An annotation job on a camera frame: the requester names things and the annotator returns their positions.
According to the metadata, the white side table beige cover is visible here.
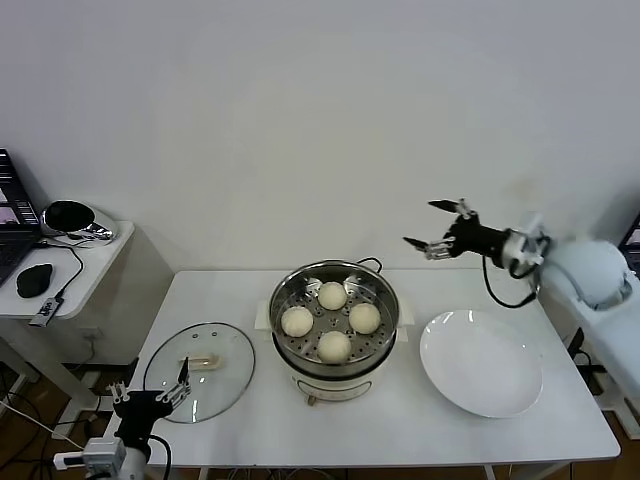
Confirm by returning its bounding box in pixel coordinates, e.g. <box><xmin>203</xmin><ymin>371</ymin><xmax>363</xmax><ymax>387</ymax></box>
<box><xmin>0</xmin><ymin>219</ymin><xmax>175</xmax><ymax>426</ymax></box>

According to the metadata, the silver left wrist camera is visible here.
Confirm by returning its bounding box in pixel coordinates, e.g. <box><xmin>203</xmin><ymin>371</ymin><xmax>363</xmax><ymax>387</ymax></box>
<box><xmin>52</xmin><ymin>437</ymin><xmax>126</xmax><ymax>471</ymax></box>

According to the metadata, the white steamed baozi bun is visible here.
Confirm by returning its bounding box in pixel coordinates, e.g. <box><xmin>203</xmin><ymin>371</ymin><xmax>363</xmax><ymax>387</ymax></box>
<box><xmin>281</xmin><ymin>305</ymin><xmax>315</xmax><ymax>338</ymax></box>
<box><xmin>318</xmin><ymin>280</ymin><xmax>348</xmax><ymax>310</ymax></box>
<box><xmin>317</xmin><ymin>329</ymin><xmax>352</xmax><ymax>365</ymax></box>
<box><xmin>348</xmin><ymin>302</ymin><xmax>383</xmax><ymax>335</ymax></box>

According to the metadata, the black power adapter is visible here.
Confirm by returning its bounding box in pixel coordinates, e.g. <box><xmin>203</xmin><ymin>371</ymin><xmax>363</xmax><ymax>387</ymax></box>
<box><xmin>569</xmin><ymin>327</ymin><xmax>594</xmax><ymax>356</ymax></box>

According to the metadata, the black computer mouse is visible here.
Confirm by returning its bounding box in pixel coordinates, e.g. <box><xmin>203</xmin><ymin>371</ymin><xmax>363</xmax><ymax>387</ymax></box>
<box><xmin>16</xmin><ymin>262</ymin><xmax>55</xmax><ymax>300</ymax></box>

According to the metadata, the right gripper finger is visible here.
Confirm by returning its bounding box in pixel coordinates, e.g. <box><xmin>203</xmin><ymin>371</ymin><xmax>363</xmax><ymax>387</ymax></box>
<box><xmin>402</xmin><ymin>235</ymin><xmax>457</xmax><ymax>261</ymax></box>
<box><xmin>428</xmin><ymin>198</ymin><xmax>476</xmax><ymax>221</ymax></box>

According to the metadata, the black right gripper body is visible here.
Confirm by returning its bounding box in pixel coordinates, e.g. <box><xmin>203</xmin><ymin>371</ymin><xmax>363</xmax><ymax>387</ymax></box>
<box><xmin>446</xmin><ymin>217</ymin><xmax>506</xmax><ymax>259</ymax></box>

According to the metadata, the small dark open laptop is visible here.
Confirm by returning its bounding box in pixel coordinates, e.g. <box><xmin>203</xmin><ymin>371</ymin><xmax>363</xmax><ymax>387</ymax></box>
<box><xmin>619</xmin><ymin>212</ymin><xmax>640</xmax><ymax>251</ymax></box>

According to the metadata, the thin black dongle cable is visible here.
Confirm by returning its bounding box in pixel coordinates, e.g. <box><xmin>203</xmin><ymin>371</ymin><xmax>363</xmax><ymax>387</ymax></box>
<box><xmin>37</xmin><ymin>239</ymin><xmax>85</xmax><ymax>301</ymax></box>

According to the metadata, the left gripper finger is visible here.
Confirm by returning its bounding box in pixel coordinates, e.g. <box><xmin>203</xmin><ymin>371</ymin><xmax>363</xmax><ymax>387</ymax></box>
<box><xmin>107</xmin><ymin>380</ymin><xmax>132</xmax><ymax>405</ymax></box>
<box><xmin>154</xmin><ymin>355</ymin><xmax>192</xmax><ymax>404</ymax></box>

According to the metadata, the open black laptop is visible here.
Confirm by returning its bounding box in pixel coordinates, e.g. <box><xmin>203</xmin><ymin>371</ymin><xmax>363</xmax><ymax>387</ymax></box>
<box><xmin>0</xmin><ymin>147</ymin><xmax>44</xmax><ymax>289</ymax></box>

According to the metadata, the white round plate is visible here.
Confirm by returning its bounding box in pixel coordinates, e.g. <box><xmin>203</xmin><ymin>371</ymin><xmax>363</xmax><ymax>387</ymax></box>
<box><xmin>419</xmin><ymin>309</ymin><xmax>544</xmax><ymax>419</ymax></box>

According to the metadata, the round glass pot lid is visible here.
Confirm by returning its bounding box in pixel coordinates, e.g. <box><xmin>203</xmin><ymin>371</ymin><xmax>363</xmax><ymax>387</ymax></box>
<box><xmin>143</xmin><ymin>321</ymin><xmax>257</xmax><ymax>425</ymax></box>

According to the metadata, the grey usb dongle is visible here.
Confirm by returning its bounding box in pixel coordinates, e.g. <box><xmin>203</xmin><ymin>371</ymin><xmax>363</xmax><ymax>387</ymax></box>
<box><xmin>29</xmin><ymin>294</ymin><xmax>67</xmax><ymax>327</ymax></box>

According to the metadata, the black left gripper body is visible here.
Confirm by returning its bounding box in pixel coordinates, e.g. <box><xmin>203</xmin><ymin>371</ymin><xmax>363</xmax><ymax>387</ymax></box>
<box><xmin>112</xmin><ymin>391</ymin><xmax>174</xmax><ymax>441</ymax></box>

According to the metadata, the perforated stainless steamer basket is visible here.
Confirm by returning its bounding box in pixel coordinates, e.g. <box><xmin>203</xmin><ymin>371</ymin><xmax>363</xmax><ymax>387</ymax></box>
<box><xmin>269</xmin><ymin>258</ymin><xmax>401</xmax><ymax>369</ymax></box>

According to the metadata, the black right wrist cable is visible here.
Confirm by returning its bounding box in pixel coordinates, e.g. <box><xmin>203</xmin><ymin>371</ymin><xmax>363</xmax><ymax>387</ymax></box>
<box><xmin>481</xmin><ymin>253</ymin><xmax>542</xmax><ymax>310</ymax></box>

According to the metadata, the shiny chrome helmet-shaped object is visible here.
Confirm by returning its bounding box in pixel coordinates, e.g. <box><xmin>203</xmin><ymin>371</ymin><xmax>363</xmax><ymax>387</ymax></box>
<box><xmin>40</xmin><ymin>198</ymin><xmax>119</xmax><ymax>243</ymax></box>

